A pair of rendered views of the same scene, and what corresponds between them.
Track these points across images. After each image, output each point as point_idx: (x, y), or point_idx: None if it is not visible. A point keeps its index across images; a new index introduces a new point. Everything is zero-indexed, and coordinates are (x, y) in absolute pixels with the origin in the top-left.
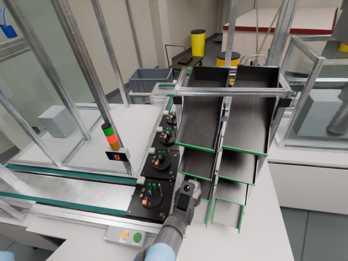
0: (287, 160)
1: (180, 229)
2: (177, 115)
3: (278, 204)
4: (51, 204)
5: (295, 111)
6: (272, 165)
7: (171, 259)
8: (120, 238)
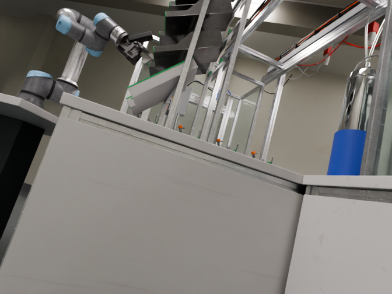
0: (340, 178)
1: (119, 27)
2: None
3: (200, 139)
4: None
5: (376, 73)
6: (312, 202)
7: (104, 15)
8: None
